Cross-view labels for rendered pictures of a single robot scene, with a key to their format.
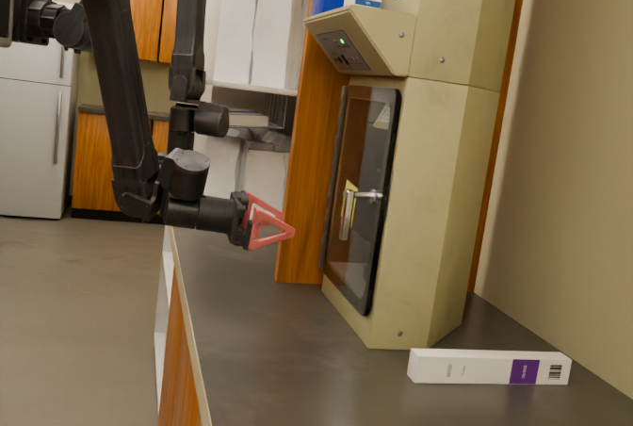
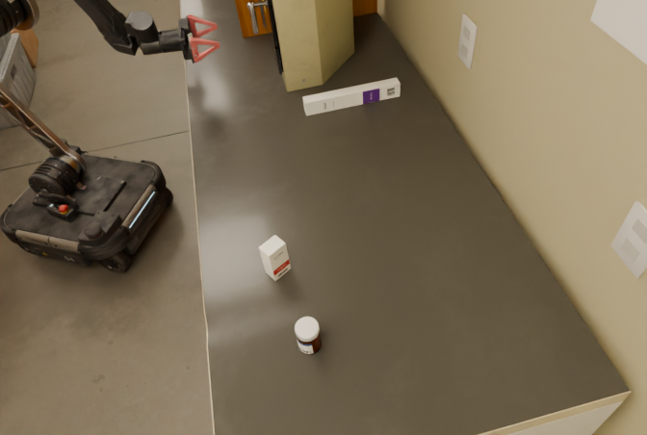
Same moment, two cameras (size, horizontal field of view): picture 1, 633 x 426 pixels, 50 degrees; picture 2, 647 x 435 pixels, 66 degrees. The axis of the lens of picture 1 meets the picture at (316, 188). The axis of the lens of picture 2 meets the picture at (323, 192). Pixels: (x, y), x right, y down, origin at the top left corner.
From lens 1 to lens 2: 0.59 m
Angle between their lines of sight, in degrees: 39
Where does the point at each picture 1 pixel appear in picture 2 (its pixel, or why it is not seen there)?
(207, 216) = (166, 46)
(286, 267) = (245, 27)
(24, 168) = not seen: outside the picture
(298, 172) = not seen: outside the picture
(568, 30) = not seen: outside the picture
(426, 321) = (318, 70)
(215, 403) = (195, 155)
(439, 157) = not seen: outside the picture
